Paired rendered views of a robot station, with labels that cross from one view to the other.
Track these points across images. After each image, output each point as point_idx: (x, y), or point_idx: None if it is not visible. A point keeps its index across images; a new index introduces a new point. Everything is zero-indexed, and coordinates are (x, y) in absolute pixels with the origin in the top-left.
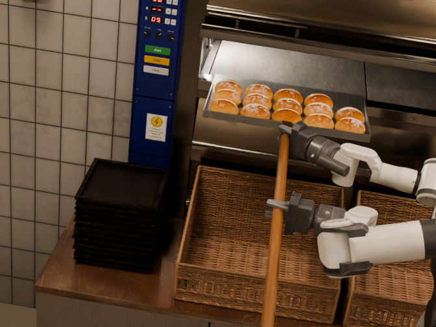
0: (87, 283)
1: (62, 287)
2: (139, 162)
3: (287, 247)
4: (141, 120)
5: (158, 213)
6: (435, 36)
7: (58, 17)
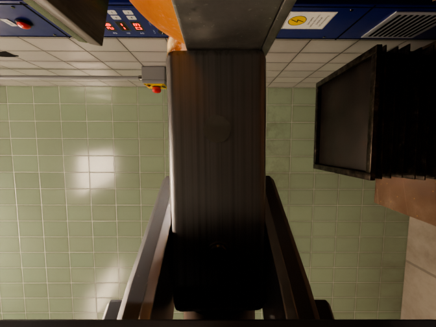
0: (412, 200)
1: (393, 207)
2: (359, 32)
3: None
4: (290, 32)
5: (414, 124)
6: None
7: None
